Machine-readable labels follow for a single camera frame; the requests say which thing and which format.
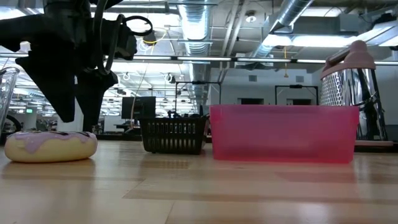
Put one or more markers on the long ceiling light strip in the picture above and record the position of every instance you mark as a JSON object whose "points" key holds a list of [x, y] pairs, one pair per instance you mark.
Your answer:
{"points": [[202, 58]]}

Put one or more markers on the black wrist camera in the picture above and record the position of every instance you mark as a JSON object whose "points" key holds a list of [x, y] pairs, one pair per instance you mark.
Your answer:
{"points": [[124, 40]]}

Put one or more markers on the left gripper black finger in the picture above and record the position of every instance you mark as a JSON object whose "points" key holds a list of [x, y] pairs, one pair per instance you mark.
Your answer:
{"points": [[93, 90], [53, 81]]}

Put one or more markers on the clear plastic container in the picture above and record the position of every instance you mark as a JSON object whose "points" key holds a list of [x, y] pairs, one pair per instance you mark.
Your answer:
{"points": [[7, 90]]}

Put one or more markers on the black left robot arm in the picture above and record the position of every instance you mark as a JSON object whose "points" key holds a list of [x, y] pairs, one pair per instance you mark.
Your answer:
{"points": [[68, 5]]}

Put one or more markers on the silver ventilation duct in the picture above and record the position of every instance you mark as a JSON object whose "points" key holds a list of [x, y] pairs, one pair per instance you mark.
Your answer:
{"points": [[196, 31], [280, 21]]}

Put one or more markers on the black metal stand frame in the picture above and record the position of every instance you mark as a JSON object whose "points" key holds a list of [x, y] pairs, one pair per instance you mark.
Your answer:
{"points": [[199, 83], [297, 86]]}

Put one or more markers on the black computer monitor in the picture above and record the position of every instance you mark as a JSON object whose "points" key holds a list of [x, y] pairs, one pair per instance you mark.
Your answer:
{"points": [[140, 107]]}

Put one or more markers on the metal box grater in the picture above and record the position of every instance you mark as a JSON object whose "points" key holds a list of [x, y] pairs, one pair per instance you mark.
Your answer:
{"points": [[351, 87]]}

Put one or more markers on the purple frosted toy donut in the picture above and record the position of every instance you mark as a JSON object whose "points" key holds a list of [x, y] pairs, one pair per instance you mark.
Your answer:
{"points": [[49, 147]]}

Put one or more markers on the pink plastic bin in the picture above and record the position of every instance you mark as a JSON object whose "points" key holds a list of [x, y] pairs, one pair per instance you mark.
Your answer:
{"points": [[283, 133]]}

